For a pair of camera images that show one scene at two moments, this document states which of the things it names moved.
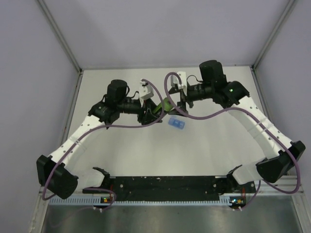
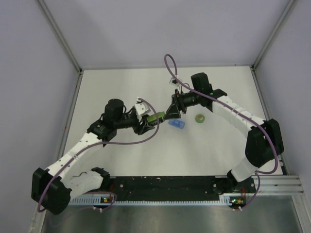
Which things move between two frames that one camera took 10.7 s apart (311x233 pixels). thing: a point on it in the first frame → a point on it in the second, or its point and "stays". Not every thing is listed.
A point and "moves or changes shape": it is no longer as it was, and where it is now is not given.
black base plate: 172,188 stays
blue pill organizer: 176,123 stays
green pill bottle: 166,105 moves or changes shape
